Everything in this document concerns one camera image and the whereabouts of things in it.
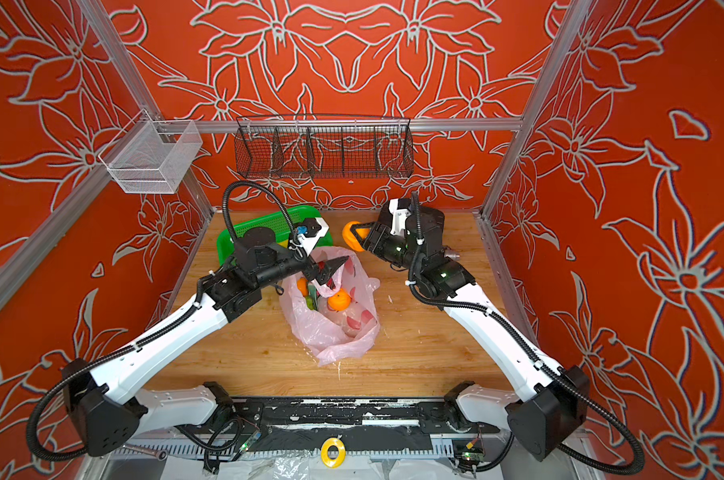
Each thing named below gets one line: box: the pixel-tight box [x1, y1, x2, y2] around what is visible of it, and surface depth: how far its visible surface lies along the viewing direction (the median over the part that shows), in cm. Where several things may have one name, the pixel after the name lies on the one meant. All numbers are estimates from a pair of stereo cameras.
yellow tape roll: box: [320, 437, 347, 469], surface depth 69 cm
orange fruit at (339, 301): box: [327, 288, 351, 312], surface depth 92 cm
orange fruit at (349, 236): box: [342, 220, 370, 252], surface depth 67 cm
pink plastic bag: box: [279, 246, 380, 367], surface depth 79 cm
